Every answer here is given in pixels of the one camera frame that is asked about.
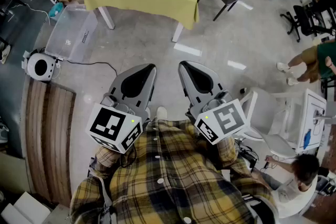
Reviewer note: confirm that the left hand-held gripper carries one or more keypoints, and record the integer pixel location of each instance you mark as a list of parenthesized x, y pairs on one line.
[(107, 123)]

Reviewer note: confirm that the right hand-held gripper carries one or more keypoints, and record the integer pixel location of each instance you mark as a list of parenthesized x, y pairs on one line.
[(228, 118)]

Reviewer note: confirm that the person's right forearm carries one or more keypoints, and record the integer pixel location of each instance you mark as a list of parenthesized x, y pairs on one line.
[(225, 149)]

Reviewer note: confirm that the person's left forearm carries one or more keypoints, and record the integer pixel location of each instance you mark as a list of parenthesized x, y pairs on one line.
[(107, 157)]

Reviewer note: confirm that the person's white shoe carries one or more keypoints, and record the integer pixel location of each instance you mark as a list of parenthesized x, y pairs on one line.
[(161, 112)]

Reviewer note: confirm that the white chair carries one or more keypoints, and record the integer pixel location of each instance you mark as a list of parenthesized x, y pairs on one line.
[(262, 112)]

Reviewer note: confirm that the clear plastic storage box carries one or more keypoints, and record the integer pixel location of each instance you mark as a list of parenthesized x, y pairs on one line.
[(71, 34)]

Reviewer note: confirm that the white round appliance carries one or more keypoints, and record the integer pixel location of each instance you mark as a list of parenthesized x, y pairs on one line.
[(40, 66)]

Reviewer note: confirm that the wooden slatted bench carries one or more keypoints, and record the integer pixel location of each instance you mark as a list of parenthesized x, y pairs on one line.
[(50, 139)]

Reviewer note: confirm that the person's plaid shirt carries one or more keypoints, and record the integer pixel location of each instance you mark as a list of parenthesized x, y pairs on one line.
[(170, 178)]

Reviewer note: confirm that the teal plastic bag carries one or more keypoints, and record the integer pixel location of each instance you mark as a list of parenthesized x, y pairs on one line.
[(56, 9)]

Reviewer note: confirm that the black office chair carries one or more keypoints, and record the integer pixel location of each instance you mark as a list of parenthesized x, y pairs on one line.
[(302, 21)]

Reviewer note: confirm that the light-coloured shoe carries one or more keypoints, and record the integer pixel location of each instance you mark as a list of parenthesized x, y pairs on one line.
[(4, 53)]

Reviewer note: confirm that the white foam block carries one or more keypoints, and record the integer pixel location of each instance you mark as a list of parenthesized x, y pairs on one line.
[(23, 209)]

